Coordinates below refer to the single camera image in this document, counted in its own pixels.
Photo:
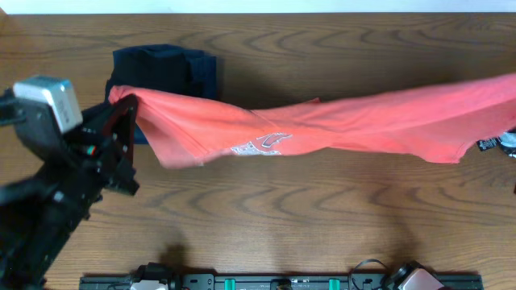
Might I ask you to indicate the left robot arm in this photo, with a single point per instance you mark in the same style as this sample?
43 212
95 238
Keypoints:
39 213

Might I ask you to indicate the red t-shirt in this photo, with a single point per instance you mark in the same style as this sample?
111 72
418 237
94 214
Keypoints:
437 123

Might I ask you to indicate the navy blue folded garment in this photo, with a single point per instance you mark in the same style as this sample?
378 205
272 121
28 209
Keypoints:
202 70

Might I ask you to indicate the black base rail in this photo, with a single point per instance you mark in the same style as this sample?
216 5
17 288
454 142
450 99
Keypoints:
154 276

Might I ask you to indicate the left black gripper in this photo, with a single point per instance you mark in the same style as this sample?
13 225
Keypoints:
106 150

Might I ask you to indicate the black folded polo shirt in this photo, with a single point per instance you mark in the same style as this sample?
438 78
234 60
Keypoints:
148 69

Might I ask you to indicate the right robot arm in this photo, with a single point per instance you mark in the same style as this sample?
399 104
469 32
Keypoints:
411 276

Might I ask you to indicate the black patterned garment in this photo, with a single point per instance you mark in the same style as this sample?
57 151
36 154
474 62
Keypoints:
506 142

